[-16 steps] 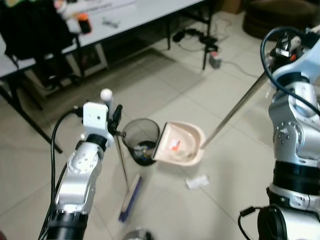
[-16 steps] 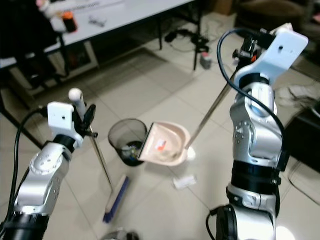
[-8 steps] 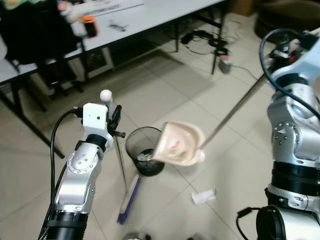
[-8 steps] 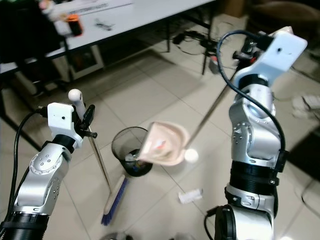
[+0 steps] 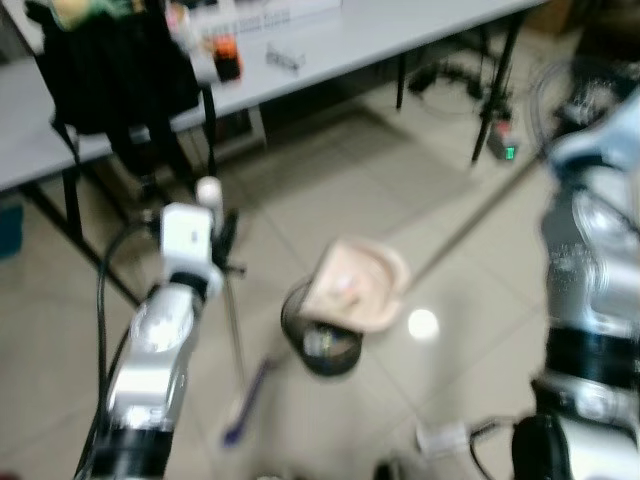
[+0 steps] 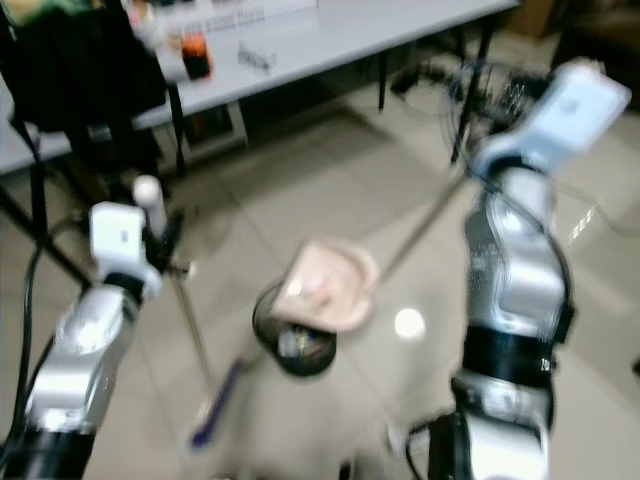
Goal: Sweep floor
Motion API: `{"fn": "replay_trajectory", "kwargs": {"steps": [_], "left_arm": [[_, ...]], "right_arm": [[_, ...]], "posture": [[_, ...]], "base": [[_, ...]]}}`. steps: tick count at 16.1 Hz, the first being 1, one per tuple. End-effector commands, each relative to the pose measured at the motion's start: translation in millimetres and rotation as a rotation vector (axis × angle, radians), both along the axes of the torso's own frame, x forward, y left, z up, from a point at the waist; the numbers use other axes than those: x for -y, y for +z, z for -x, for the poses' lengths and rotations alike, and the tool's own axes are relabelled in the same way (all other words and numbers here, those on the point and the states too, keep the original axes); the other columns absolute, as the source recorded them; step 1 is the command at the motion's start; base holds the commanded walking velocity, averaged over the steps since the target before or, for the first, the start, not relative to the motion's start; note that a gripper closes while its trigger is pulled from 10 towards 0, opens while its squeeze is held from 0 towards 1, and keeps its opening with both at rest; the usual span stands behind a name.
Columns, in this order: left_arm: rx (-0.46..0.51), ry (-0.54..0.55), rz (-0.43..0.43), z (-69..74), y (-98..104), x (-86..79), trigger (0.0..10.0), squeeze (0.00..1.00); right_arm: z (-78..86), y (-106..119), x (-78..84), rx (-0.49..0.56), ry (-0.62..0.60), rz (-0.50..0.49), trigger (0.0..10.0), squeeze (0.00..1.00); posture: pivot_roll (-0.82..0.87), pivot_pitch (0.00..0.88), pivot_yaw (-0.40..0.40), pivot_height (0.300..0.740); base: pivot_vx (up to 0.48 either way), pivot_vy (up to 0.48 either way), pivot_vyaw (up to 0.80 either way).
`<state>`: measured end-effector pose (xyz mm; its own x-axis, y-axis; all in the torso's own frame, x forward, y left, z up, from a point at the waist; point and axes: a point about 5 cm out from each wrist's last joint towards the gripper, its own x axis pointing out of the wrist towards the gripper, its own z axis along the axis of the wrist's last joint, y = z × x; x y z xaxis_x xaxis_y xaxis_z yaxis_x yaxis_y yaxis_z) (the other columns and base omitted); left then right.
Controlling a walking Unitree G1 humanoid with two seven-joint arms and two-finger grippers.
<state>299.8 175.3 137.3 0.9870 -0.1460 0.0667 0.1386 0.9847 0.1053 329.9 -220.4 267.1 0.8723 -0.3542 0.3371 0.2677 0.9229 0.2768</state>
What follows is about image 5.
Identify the broom with purple bristles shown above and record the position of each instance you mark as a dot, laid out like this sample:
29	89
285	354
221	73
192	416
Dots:
236	340

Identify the black tripod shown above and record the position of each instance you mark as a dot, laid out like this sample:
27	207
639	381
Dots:
497	90

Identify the teal box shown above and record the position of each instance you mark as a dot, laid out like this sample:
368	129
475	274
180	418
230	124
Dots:
8	230

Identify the black backpack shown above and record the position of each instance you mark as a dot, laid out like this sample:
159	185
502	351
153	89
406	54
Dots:
110	70

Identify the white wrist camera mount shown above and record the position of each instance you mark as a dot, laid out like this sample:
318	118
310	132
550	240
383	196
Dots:
187	240
602	135

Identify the small clear plastic item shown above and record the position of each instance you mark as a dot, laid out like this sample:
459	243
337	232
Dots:
285	57

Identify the black round bin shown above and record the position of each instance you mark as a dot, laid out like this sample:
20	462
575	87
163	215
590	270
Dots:
325	352

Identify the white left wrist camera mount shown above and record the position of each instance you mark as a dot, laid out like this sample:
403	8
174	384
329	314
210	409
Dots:
187	240

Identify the orange and black device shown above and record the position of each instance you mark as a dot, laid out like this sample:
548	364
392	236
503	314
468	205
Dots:
227	58

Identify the yellow green plush toy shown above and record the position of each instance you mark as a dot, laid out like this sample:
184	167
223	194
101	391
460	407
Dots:
80	8

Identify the brown cardboard box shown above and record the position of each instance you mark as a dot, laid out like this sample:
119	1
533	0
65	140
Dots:
565	15

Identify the power strip with green light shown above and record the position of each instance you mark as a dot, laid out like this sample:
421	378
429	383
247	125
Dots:
505	145

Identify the dark sofa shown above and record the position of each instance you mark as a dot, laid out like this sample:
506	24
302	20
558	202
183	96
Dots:
612	35

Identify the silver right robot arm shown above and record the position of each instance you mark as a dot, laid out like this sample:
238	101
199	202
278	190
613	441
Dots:
590	270

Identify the white printed box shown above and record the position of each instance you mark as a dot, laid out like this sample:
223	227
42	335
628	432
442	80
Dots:
260	10

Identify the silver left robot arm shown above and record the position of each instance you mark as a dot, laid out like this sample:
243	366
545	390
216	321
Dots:
150	350

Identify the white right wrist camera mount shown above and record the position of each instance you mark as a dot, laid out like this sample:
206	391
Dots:
602	135

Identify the grey folding table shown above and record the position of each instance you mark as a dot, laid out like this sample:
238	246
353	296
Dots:
330	50

